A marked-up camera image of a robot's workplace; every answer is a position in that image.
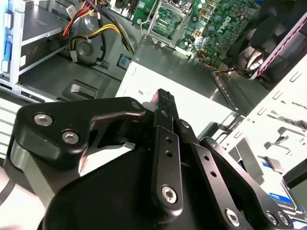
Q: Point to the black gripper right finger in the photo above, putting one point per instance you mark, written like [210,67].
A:
[236,177]

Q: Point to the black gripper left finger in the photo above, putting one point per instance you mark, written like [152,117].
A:
[72,115]

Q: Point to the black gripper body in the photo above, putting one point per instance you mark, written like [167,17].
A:
[108,203]

